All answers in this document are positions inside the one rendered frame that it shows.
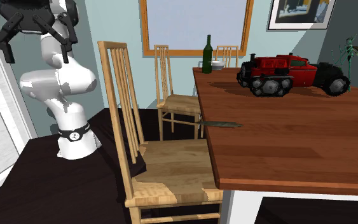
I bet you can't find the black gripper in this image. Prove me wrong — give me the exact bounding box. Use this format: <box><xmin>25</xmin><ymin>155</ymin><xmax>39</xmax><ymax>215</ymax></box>
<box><xmin>0</xmin><ymin>0</ymin><xmax>79</xmax><ymax>65</ymax></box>

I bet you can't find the dark robot stand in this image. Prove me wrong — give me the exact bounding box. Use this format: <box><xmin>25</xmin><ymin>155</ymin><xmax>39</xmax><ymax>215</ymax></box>
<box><xmin>0</xmin><ymin>108</ymin><xmax>136</xmax><ymax>224</ymax></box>

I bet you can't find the light wooden slat-back chair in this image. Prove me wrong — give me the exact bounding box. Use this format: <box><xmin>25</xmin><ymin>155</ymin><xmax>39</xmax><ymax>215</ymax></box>
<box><xmin>214</xmin><ymin>45</ymin><xmax>240</xmax><ymax>68</ymax></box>
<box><xmin>97</xmin><ymin>40</ymin><xmax>224</xmax><ymax>224</ymax></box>
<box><xmin>153</xmin><ymin>44</ymin><xmax>205</xmax><ymax>142</ymax></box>

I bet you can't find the wooden framed window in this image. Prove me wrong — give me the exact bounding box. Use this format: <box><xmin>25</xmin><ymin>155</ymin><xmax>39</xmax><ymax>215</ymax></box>
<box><xmin>139</xmin><ymin>0</ymin><xmax>255</xmax><ymax>57</ymax></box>

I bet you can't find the dark green glass bottle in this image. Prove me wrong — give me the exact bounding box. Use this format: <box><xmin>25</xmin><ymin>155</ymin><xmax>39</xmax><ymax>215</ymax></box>
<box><xmin>201</xmin><ymin>34</ymin><xmax>214</xmax><ymax>74</ymax></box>

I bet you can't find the small white bowl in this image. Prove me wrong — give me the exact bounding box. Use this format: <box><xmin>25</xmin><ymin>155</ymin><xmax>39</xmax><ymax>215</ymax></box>
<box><xmin>211</xmin><ymin>60</ymin><xmax>226</xmax><ymax>71</ymax></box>

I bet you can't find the dark grey knife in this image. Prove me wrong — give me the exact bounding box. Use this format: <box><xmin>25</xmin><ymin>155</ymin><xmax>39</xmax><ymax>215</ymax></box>
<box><xmin>195</xmin><ymin>120</ymin><xmax>244</xmax><ymax>129</ymax></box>

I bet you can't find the red and black toy tractor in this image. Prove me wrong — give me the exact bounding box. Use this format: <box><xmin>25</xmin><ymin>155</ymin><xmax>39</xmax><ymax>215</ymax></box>
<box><xmin>235</xmin><ymin>53</ymin><xmax>352</xmax><ymax>98</ymax></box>

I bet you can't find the wooden table with white legs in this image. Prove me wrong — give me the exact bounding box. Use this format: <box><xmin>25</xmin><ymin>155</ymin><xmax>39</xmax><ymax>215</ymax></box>
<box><xmin>192</xmin><ymin>66</ymin><xmax>358</xmax><ymax>224</ymax></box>

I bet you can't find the green insect figure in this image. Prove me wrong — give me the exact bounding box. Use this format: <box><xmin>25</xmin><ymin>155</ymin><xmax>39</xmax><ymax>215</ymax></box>
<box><xmin>331</xmin><ymin>33</ymin><xmax>358</xmax><ymax>92</ymax></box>

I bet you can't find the white framed wall picture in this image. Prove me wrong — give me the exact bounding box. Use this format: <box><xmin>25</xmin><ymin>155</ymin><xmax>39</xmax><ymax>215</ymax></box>
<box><xmin>267</xmin><ymin>0</ymin><xmax>337</xmax><ymax>31</ymax></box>

